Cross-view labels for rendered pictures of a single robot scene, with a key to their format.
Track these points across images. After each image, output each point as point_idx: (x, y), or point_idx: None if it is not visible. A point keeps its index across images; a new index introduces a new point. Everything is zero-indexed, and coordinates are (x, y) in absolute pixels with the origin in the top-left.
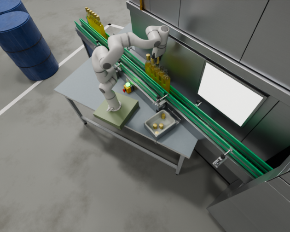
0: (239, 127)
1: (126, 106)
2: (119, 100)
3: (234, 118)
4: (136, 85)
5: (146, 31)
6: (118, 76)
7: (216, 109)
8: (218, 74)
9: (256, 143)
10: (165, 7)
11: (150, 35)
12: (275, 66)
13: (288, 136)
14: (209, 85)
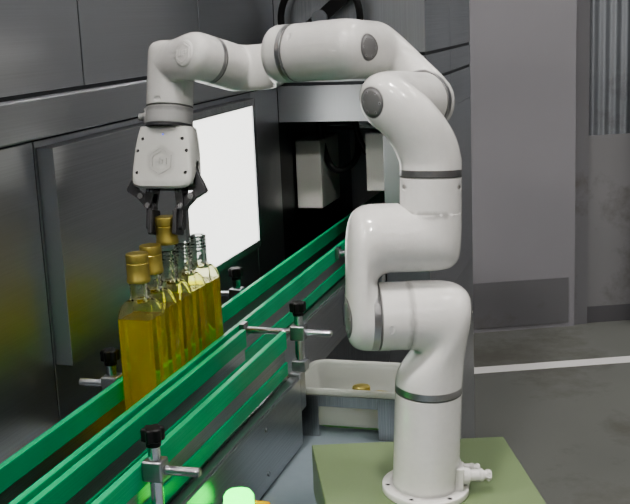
0: (248, 265)
1: (382, 460)
2: (374, 490)
3: (248, 234)
4: (236, 446)
5: (215, 49)
6: None
7: (228, 266)
8: (203, 136)
9: (269, 260)
10: (36, 30)
11: (233, 45)
12: (229, 30)
13: (275, 163)
14: (201, 199)
